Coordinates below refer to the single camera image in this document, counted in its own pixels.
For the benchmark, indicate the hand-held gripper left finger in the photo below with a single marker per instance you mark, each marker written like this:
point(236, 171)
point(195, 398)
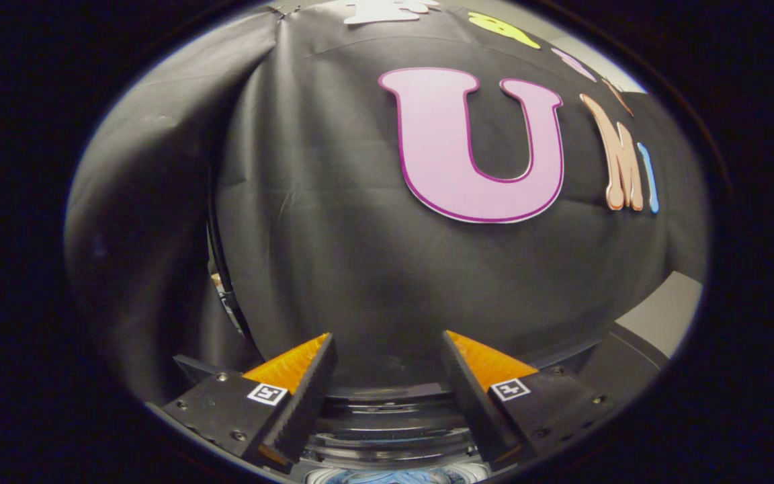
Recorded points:
point(306, 396)

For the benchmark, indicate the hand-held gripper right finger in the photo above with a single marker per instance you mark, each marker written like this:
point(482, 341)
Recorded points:
point(471, 396)

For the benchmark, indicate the black washing machine lid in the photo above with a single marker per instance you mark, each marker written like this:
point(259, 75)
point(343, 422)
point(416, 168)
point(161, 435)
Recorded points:
point(387, 423)

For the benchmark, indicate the light blue shirt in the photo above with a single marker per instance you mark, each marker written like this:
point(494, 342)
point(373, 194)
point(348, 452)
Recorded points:
point(394, 478)

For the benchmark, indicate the black backdrop cloth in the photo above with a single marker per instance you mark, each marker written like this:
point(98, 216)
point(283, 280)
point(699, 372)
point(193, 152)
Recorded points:
point(333, 235)

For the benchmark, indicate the white cabinet with dark top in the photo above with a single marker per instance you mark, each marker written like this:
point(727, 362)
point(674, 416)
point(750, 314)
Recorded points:
point(669, 309)

